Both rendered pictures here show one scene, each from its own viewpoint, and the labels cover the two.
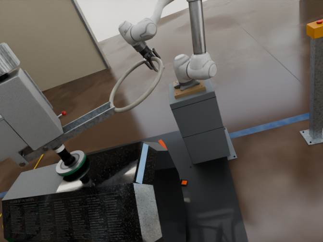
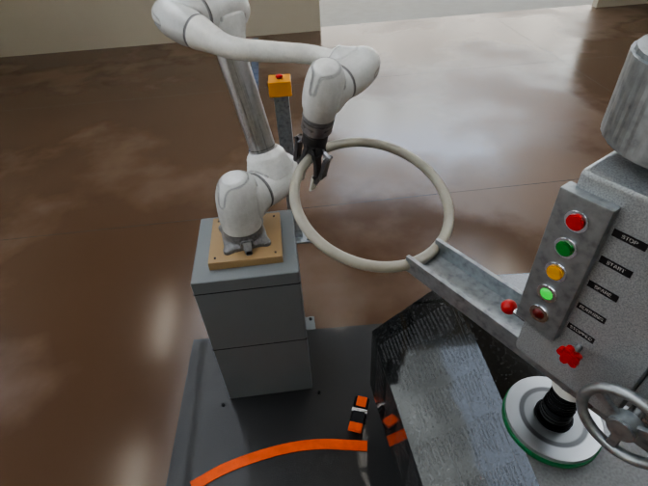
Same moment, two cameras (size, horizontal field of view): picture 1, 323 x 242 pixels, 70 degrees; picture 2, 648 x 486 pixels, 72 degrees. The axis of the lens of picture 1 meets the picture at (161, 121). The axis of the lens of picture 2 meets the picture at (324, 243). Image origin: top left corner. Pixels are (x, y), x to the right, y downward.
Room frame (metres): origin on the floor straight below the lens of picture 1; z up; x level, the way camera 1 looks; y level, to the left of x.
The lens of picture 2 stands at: (2.01, 1.02, 1.93)
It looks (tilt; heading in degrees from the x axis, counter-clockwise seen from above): 41 degrees down; 252
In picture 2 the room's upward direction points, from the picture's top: 4 degrees counter-clockwise
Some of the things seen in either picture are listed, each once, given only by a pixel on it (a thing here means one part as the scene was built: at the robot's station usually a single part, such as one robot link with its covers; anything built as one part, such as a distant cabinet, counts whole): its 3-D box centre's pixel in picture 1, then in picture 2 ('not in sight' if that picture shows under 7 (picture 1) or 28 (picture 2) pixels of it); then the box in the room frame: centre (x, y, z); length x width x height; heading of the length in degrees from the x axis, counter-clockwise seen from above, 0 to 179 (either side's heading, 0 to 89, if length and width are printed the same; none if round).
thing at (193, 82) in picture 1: (185, 81); (244, 233); (1.88, -0.34, 0.86); 0.22 x 0.18 x 0.06; 87
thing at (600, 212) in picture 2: (33, 92); (561, 267); (1.49, 0.67, 1.42); 0.08 x 0.03 x 0.28; 105
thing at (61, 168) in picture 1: (70, 162); (552, 417); (1.36, 0.70, 0.92); 0.21 x 0.21 x 0.01
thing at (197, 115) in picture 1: (200, 120); (259, 309); (1.88, -0.36, 0.40); 0.50 x 0.50 x 0.80; 76
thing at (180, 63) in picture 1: (183, 67); (239, 200); (1.87, -0.37, 1.00); 0.18 x 0.16 x 0.22; 33
